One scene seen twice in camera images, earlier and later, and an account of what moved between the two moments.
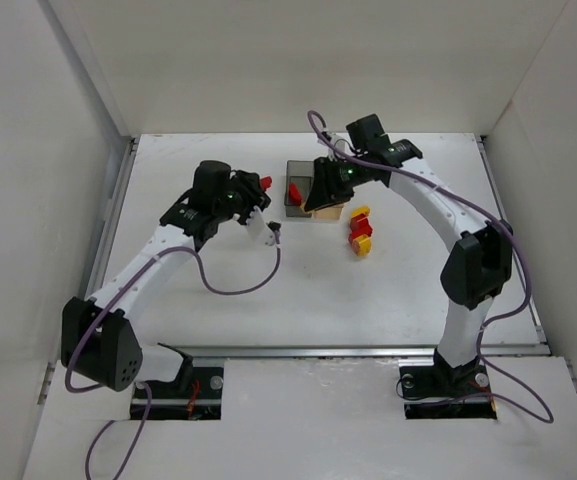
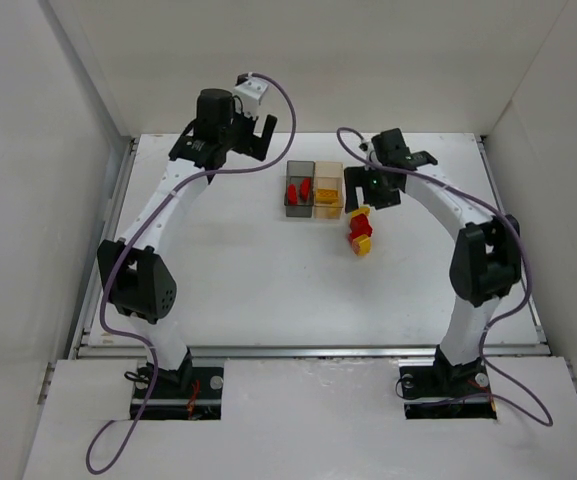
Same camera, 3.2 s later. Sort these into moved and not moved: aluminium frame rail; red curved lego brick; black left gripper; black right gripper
Moved: black left gripper; red curved lego brick; black right gripper
Not moved: aluminium frame rail
